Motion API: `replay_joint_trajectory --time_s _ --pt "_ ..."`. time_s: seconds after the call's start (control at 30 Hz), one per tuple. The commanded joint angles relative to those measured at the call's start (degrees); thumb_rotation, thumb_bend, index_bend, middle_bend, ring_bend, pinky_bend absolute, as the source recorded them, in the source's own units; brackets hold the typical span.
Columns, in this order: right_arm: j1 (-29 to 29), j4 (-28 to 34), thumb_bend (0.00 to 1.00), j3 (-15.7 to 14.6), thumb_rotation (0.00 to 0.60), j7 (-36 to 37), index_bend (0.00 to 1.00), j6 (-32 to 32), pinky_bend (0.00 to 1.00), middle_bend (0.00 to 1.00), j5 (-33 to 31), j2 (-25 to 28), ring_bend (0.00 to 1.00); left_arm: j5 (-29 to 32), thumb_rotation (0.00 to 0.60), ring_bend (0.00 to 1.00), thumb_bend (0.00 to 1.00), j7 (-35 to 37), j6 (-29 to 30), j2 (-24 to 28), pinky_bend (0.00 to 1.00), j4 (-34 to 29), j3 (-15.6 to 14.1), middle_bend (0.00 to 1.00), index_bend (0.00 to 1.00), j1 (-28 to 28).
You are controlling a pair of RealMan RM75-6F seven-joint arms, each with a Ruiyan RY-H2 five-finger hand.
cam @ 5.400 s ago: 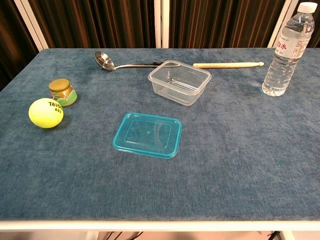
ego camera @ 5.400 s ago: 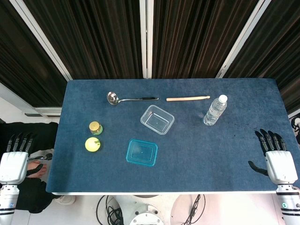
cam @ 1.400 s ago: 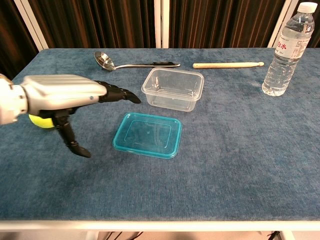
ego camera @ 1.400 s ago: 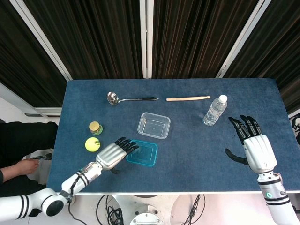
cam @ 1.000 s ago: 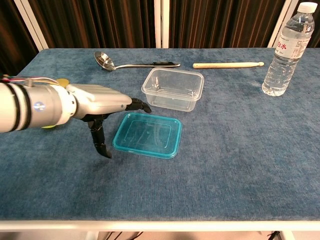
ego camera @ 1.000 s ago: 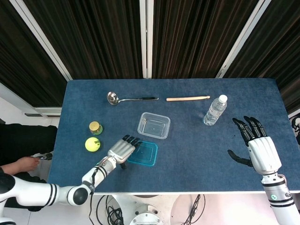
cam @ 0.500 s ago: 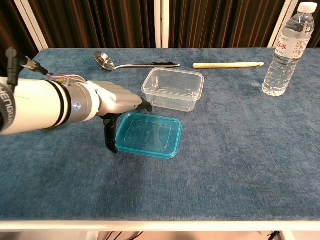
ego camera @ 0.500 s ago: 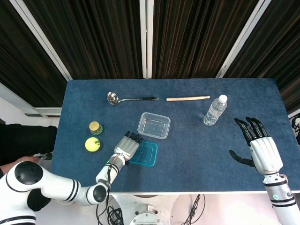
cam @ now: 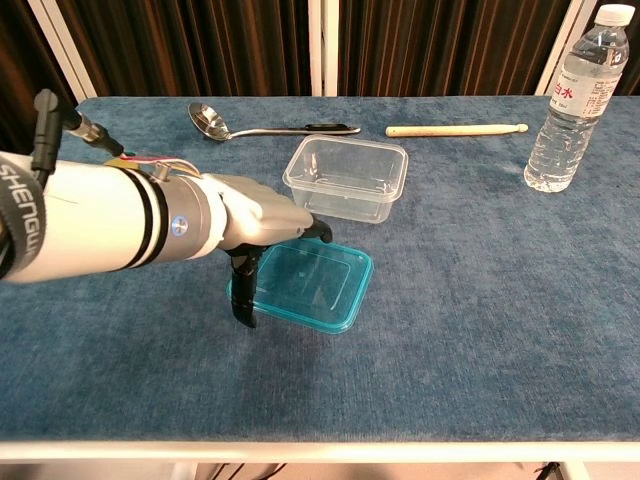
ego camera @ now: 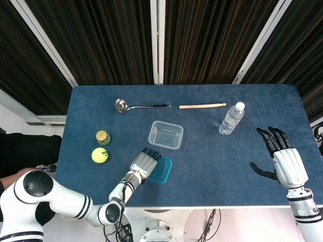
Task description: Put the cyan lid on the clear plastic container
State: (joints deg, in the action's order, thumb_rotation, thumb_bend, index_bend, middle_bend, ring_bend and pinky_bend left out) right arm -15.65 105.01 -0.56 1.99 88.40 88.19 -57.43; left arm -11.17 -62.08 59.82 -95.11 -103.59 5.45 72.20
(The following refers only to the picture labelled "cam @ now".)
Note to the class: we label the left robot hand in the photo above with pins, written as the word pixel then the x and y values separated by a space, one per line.
pixel 260 212

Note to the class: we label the clear plastic container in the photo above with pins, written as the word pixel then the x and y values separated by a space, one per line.
pixel 345 175

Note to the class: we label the teal plastic lid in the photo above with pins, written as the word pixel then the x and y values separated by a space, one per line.
pixel 320 285

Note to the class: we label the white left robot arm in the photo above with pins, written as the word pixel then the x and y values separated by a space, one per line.
pixel 100 220

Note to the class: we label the stainless steel ladle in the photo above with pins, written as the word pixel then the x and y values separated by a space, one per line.
pixel 210 122

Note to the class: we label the wooden drumstick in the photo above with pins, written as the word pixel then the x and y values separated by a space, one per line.
pixel 450 130

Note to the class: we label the blue velvet table cover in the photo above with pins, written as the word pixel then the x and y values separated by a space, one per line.
pixel 400 370

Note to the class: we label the clear plastic water bottle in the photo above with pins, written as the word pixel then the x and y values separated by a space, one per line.
pixel 565 140

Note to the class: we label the white frame post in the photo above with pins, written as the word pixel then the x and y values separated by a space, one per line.
pixel 62 47
pixel 324 47
pixel 562 55

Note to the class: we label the white table frame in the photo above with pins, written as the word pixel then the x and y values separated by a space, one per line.
pixel 320 451

